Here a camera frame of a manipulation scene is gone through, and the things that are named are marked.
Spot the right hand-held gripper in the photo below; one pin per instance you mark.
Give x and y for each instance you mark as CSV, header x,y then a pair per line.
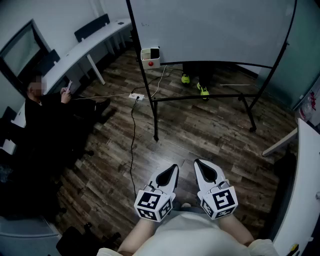
x,y
222,200

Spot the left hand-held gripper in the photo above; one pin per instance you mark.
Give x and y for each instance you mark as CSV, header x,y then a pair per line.
x,y
152,202

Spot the white plastic box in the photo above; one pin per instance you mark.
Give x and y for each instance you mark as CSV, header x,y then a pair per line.
x,y
145,62

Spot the person's left forearm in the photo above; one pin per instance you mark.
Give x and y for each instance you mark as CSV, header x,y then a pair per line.
x,y
137,232

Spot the person's right forearm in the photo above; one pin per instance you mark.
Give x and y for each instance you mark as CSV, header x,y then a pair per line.
x,y
235,227

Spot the large whiteboard on stand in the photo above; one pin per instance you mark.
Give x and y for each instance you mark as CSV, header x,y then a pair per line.
x,y
155,120

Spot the person's white shirt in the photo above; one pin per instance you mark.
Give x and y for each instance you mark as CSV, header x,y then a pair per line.
x,y
190,237

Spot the white power strip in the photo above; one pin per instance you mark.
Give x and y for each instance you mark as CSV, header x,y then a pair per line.
x,y
136,95

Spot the thin white rod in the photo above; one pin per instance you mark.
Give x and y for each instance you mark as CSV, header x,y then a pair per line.
x,y
235,85

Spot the white side desk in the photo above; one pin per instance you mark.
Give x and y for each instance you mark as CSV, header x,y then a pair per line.
x,y
307,175

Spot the black office chair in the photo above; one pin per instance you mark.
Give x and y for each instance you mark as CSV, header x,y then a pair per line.
x,y
75,240

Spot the round red magnet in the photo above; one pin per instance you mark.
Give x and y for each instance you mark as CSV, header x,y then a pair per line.
x,y
150,63

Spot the clear plastic bag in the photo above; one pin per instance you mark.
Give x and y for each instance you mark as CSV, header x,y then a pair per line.
x,y
310,107

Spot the grey cabinet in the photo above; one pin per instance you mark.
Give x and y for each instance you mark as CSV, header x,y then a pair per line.
x,y
25,237

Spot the long white desk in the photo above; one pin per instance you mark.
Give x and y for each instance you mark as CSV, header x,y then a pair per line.
x,y
75,55

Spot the dark framed window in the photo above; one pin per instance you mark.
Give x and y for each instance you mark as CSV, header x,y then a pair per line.
x,y
20,52

